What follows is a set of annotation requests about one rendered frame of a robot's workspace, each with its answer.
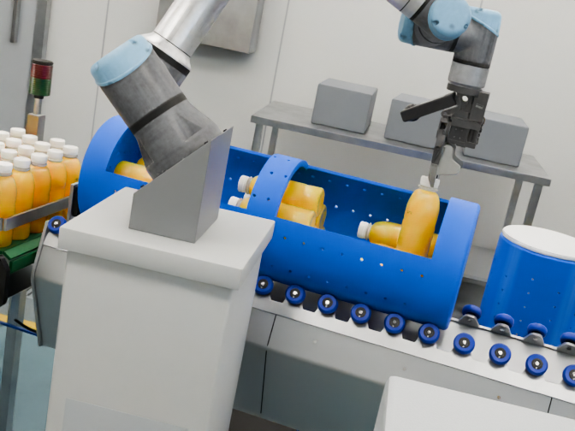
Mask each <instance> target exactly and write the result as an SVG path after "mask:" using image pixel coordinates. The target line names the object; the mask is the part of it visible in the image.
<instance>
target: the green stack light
mask: <svg viewBox="0 0 575 431"><path fill-rule="evenodd" d="M51 81H52V79H51V80H43V79H37V78H33V77H31V76H29V85H28V93H30V94H33V95H36V96H42V97H48V96H50V91H51V83H52V82H51Z"/></svg>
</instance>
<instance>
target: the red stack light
mask: <svg viewBox="0 0 575 431"><path fill-rule="evenodd" d="M53 67H54V66H53V65H52V66H45V65H38V64H35V63H33V62H31V67H30V76H31V77H33V78H37V79H43V80H51V79H52V75H53Z"/></svg>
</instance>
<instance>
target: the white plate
mask: <svg viewBox="0 0 575 431"><path fill-rule="evenodd" d="M502 233H503V235H504V236H505V237H506V238H507V239H508V240H510V241H511V242H513V243H514V244H516V245H519V246H521V247H523V248H525V249H527V250H530V251H534V252H536V253H540V254H543V255H545V256H549V257H555V258H559V259H563V260H568V261H574V262H575V238H573V237H571V236H568V235H565V234H563V233H558V232H555V231H551V230H548V229H544V228H540V227H531V226H524V225H510V226H506V227H504V228H503V229H502Z"/></svg>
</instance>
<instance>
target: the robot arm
mask: <svg viewBox="0 0 575 431"><path fill-rule="evenodd" d="M228 1H229V0H174V2H173V3H172V4H171V6H170V7H169V9H168V11H167V12H166V14H165V15H164V17H163V18H162V19H161V21H160V22H159V23H158V25H157V27H156V28H155V30H154V31H153V32H151V33H147V34H141V35H136V36H134V37H132V38H131V39H129V40H128V41H126V42H125V43H123V44H121V45H120V46H118V47H117V48H115V49H114V50H112V51H111V52H110V53H109V54H107V55H106V56H104V57H102V58H101V59H100V60H98V61H97V62H95V63H94V64H93V65H92V66H91V74H92V77H93V78H94V79H95V83H96V84H97V86H99V87H100V88H101V90H102V91H103V92H104V94H105V96H106V97H107V98H108V99H109V101H110V102H111V104H112V105H113V107H114V108H115V109H116V111H117V113H118V114H119V116H120V117H121V118H122V119H123V121H124V122H125V124H126V125H127V127H128V128H129V130H130V131H131V133H132V134H133V136H134V137H135V138H136V140H137V142H138V145H139V149H140V152H141V156H142V158H143V161H144V164H145V168H146V171H147V173H148V174H149V175H150V177H151V178H152V179H153V180H154V179H156V178H157V177H158V176H159V175H160V174H162V173H164V172H165V171H167V170H168V169H170V168H172V167H173V166H175V165H176V164H177V163H178V162H180V161H181V160H183V159H184V158H186V157H187V156H189V155H191V154H192V153H193V152H195V151H196V150H197V149H199V148H200V147H202V146H203V145H205V144H204V142H206V141H207V140H208V141H209V142H210V141H211V140H212V139H214V138H215V137H217V136H218V135H220V134H221V133H222V132H221V130H220V129H219V127H218V126H217V124H216V123H215V122H214V121H212V120H211V119H210V118H208V117H207V116H206V115H204V114H203V113H202V112H200V111H199V110H198V109H196V108H195V107H194V106H193V105H191V104H190V102H189V101H188V100H187V98H186V96H185V95H184V93H183V92H182V90H181V89H180V86H181V84H182V83H183V81H184V80H185V78H186V77H187V76H188V74H189V73H190V71H191V65H190V57H191V56H192V54H193V52H194V51H195V50H196V49H197V47H198V46H199V44H200V43H201V41H202V40H203V38H204V37H205V35H206V33H207V32H208V31H209V30H210V28H211V27H212V25H213V24H214V22H215V21H216V19H217V17H218V16H219V15H220V14H221V13H222V11H223V9H224V8H225V6H226V5H227V3H228ZM386 1H387V2H389V3H390V4H391V5H393V6H394V7H395V8H396V9H398V10H399V11H400V12H401V13H402V14H401V17H400V22H399V27H398V39H399V41H400V42H402V43H406V44H411V45H412V46H415V45H417V46H422V47H426V48H431V49H435V50H443V51H448V52H453V53H454V54H453V60H452V64H451V68H450V71H449V76H448V81H450V82H448V85H447V89H448V90H449V91H452V92H451V93H448V94H446V95H443V96H440V97H436V98H433V99H431V100H428V101H425V102H422V103H418V104H415V103H411V104H408V105H407V106H406V107H405V108H404V109H403V110H402V111H401V112H400V115H401V118H402V120H403V122H407V121H417V120H418V119H419V118H420V117H422V116H425V115H429V114H432V113H435V112H437V111H440V110H443V109H444V110H443V111H442V112H441V115H442V117H441V119H440V122H439V126H438V129H437V133H436V144H435V149H434V152H433V156H432V160H431V165H430V172H429V177H428V179H429V182H430V187H433V188H434V184H435V181H436V179H438V175H454V174H458V173H459V172H460V169H461V168H462V167H463V162H462V160H460V159H459V158H458V157H457V156H456V155H455V150H456V145H457V146H460V147H464V148H465V147H467V148H471V149H475V146H476V145H477V144H478V141H479V139H480V138H479V136H480V133H481V132H482V130H483V129H482V127H483V125H484V123H485V117H484V114H485V110H486V107H487V103H488V101H489V95H490V92H484V91H483V90H482V89H481V88H484V87H485V84H486V80H487V78H488V74H489V67H490V64H491V61H492V57H493V54H494V51H495V45H496V41H497V38H499V32H500V28H501V14H500V13H499V12H498V11H494V10H490V9H482V8H478V7H473V6H469V4H468V3H467V1H466V0H386ZM456 92H457V95H456ZM463 96H466V97H467V98H468V100H467V101H464V100H463ZM456 104H457V106H455V105H456ZM453 106H455V107H453ZM450 107H452V108H450ZM448 108H449V109H448ZM483 119H484V120H483Z"/></svg>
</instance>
